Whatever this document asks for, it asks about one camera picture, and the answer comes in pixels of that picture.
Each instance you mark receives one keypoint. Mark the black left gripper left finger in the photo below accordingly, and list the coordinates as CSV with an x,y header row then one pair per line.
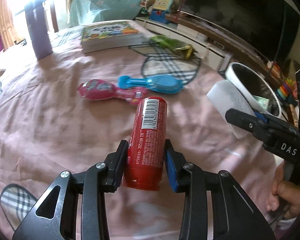
x,y
71,197

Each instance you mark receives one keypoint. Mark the pink tablecloth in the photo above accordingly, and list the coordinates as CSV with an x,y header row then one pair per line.
x,y
47,128

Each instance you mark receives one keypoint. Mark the red cylindrical can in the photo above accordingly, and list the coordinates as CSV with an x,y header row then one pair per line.
x,y
145,159

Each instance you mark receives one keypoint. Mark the rainbow stacking ring toy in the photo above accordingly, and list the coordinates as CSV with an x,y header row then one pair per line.
x,y
285,93

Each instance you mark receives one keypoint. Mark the person's right hand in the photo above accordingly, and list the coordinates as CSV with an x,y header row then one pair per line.
x,y
284,190

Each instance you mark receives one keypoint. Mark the white tissue pack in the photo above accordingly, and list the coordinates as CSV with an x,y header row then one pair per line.
x,y
224,96

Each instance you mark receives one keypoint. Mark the black flat television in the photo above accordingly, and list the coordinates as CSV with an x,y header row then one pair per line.
x,y
269,26

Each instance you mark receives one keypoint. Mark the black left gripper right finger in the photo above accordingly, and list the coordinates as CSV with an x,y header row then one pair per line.
x,y
235,216

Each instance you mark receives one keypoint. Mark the teal covered furniture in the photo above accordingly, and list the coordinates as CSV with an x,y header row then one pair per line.
x,y
85,12

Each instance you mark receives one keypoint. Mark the children's picture book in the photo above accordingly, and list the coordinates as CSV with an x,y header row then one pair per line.
x,y
111,34

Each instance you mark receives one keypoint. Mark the purple thermos bottle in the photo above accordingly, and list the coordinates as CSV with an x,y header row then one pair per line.
x,y
37,27

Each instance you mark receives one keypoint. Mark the blue toy hairbrush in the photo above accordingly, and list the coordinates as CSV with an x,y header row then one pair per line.
x,y
166,84

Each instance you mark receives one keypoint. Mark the green snack wrapper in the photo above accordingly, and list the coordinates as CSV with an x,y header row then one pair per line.
x,y
180,48

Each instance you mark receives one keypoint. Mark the green small carton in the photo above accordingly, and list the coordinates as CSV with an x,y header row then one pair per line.
x,y
263,102

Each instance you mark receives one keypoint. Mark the white round trash bin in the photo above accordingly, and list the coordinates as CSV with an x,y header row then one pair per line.
x,y
249,83

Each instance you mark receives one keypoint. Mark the white tv cabinet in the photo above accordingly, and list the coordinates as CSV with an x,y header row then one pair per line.
x,y
211,55

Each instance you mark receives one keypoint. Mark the pink toy hairbrush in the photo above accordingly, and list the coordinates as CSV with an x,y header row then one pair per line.
x,y
97,90

